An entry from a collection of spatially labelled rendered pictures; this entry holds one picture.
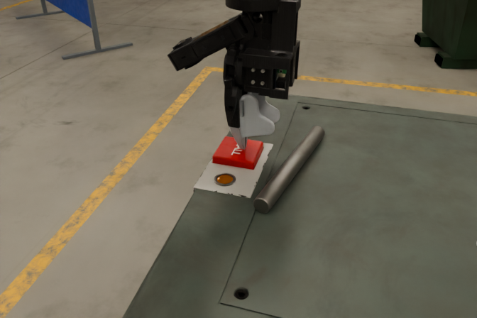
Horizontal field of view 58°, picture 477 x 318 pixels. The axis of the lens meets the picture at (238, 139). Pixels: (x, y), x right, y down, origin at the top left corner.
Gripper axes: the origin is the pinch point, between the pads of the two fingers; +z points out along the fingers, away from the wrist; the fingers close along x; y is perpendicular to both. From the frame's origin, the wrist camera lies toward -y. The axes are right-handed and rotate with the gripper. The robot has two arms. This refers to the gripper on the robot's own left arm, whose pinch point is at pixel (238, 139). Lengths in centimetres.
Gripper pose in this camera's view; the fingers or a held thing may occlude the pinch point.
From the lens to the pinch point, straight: 60.1
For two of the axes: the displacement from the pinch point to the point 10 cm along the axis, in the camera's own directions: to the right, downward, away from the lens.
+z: 0.0, 8.6, 5.1
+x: 2.8, -4.9, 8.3
